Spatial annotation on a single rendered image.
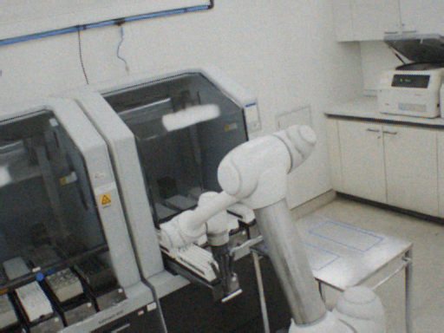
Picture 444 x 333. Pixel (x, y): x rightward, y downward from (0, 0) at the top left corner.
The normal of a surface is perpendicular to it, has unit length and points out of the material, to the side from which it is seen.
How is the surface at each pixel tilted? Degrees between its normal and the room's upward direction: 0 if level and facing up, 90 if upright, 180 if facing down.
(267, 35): 90
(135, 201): 90
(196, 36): 90
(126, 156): 90
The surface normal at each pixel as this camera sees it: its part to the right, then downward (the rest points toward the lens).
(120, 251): 0.58, 0.15
